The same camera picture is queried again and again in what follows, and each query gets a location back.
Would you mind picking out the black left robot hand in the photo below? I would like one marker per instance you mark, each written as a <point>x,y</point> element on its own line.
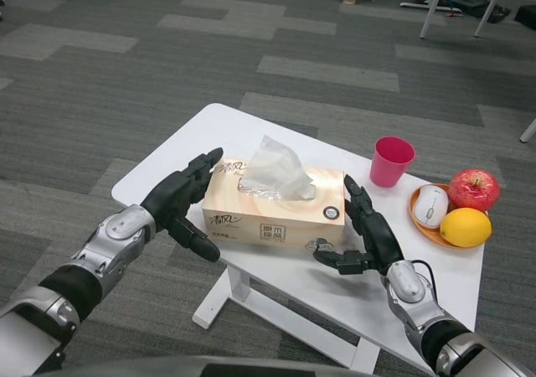
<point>171,197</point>

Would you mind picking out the yellow lemon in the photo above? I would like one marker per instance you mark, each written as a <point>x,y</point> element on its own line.
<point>467,228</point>

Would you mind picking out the black duffel bag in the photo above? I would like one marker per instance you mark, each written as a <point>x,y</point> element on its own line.
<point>525,17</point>

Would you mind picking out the red apple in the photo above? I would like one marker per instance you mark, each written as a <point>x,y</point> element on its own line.
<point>475,192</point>

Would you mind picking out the white office desk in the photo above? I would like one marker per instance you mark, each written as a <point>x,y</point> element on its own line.
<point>429,6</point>

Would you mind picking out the white computer mouse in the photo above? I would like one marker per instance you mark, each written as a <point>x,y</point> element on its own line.
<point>431,207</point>

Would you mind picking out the white table leg frame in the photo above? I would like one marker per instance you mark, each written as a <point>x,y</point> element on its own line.
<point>238,285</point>

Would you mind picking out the pink plastic cup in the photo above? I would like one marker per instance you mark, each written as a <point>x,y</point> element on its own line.
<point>389,167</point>

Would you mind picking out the orange plate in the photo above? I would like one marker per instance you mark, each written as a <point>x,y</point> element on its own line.
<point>427,232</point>

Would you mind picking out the white slanted desk leg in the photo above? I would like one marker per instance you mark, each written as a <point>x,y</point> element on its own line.
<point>528,130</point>

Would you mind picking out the beige tissue box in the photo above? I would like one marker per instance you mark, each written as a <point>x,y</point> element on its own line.
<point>251,226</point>

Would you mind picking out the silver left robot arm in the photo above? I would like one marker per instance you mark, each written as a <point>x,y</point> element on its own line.
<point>121,234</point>

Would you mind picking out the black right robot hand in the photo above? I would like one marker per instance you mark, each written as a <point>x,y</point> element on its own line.
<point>381,239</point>

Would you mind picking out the black flat equipment case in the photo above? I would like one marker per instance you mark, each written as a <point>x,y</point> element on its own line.
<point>473,6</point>

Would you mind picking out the silver robot chest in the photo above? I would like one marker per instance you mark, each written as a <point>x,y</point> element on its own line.
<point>146,368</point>

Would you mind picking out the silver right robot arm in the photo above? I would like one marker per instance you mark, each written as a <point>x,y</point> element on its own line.
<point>406,285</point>

